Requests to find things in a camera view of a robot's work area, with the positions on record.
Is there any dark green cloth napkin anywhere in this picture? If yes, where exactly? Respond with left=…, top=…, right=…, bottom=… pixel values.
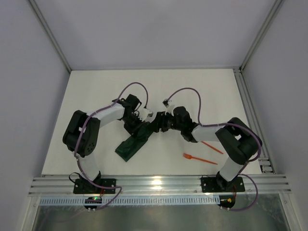
left=115, top=122, right=153, bottom=162

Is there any orange plastic fork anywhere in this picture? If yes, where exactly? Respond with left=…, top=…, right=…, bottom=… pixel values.
left=183, top=153, right=218, bottom=165

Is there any orange plastic knife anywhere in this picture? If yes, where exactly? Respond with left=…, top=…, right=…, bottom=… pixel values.
left=201, top=141, right=224, bottom=154

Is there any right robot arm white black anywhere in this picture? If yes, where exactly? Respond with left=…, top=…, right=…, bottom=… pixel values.
left=150, top=106, right=262, bottom=193

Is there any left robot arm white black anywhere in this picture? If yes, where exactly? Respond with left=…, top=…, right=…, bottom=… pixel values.
left=63, top=94, right=152, bottom=186

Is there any left black controller board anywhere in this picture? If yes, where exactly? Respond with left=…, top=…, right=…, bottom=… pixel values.
left=84, top=196, right=102, bottom=212

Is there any black controller board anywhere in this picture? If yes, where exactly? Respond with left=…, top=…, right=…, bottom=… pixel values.
left=218, top=195, right=236, bottom=210
left=84, top=196, right=102, bottom=212

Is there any right black controller board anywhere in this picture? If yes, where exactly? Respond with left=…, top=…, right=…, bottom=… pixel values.
left=218, top=195, right=236, bottom=210

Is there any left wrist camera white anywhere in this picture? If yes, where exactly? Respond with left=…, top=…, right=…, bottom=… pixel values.
left=139, top=108, right=154, bottom=121

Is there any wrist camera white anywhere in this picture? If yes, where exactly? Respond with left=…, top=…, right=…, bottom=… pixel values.
left=163, top=99, right=175, bottom=114
left=139, top=108, right=154, bottom=121

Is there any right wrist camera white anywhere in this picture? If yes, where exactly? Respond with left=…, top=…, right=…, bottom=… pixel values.
left=163, top=99, right=175, bottom=114

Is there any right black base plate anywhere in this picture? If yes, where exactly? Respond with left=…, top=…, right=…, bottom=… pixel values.
left=201, top=177, right=245, bottom=193

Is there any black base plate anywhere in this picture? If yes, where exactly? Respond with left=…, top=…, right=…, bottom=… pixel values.
left=73, top=178, right=117, bottom=194
left=201, top=177, right=245, bottom=193

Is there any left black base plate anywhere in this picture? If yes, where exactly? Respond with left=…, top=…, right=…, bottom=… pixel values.
left=73, top=178, right=117, bottom=194

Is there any aluminium front rail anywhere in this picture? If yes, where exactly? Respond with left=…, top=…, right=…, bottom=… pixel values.
left=28, top=174, right=292, bottom=196

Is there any right aluminium side rail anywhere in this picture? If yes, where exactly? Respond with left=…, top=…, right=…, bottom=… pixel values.
left=233, top=67, right=276, bottom=174

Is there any slotted grey cable duct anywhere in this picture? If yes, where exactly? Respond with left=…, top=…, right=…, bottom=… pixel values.
left=39, top=195, right=219, bottom=206

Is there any left aluminium corner post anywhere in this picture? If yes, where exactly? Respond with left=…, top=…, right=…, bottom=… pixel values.
left=26, top=0, right=72, bottom=73

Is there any aluminium corner post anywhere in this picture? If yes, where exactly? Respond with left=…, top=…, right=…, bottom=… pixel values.
left=26, top=0, right=72, bottom=73
left=239, top=0, right=285, bottom=71

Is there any right aluminium corner post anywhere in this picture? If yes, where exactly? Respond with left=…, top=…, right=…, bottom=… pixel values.
left=239, top=0, right=285, bottom=71

